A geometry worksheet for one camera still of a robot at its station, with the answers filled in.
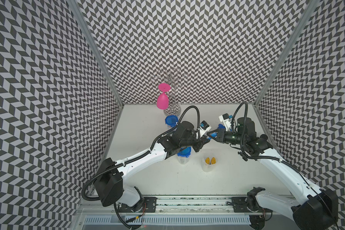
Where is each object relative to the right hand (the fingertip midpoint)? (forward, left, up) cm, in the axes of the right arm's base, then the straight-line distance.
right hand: (208, 136), depth 73 cm
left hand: (-1, +1, -1) cm, 2 cm away
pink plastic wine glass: (+26, +26, +1) cm, 37 cm away
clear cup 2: (-9, -2, -20) cm, 22 cm away
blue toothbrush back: (-1, -2, +3) cm, 4 cm away
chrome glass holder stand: (+50, +18, 0) cm, 53 cm away
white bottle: (-8, 0, -12) cm, 14 cm away
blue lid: (+20, +21, -12) cm, 31 cm away
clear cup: (-5, +13, -17) cm, 22 cm away
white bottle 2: (-8, -3, -12) cm, 15 cm away
